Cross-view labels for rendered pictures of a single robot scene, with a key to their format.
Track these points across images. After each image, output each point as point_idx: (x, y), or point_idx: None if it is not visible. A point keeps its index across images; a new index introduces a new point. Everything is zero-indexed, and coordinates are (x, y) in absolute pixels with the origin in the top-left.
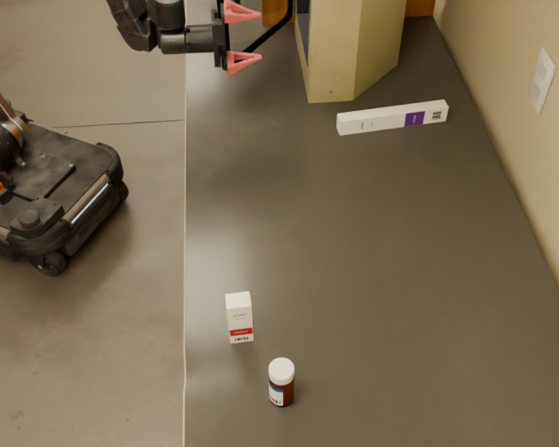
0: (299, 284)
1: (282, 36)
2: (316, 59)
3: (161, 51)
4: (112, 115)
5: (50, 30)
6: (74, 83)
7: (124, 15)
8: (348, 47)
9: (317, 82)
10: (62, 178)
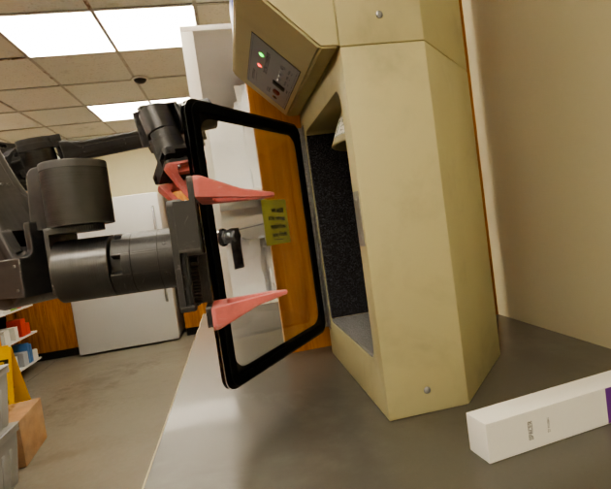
0: None
1: (317, 358)
2: (388, 324)
3: (53, 291)
4: None
5: (88, 474)
6: None
7: None
8: (438, 292)
9: (398, 373)
10: None
